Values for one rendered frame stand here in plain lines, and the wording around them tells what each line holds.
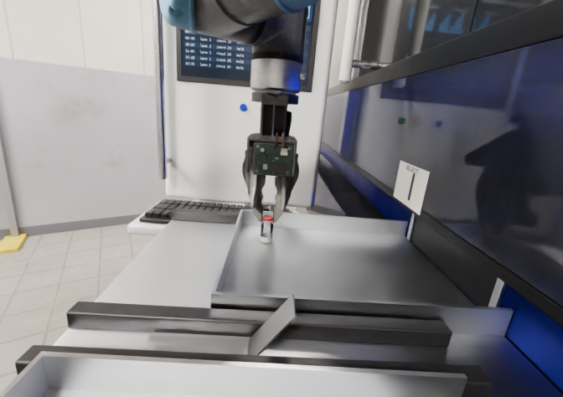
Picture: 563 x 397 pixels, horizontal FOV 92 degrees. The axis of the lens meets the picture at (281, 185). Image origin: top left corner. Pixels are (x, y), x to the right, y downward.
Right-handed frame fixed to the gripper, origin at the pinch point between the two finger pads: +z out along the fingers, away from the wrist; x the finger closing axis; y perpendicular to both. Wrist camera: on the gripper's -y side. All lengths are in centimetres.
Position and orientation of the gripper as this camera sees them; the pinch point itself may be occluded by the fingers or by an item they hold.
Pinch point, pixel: (268, 213)
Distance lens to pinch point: 48.9
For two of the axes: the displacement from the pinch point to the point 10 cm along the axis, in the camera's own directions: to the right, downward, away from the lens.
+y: 0.2, 2.7, -9.6
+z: -0.7, 9.6, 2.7
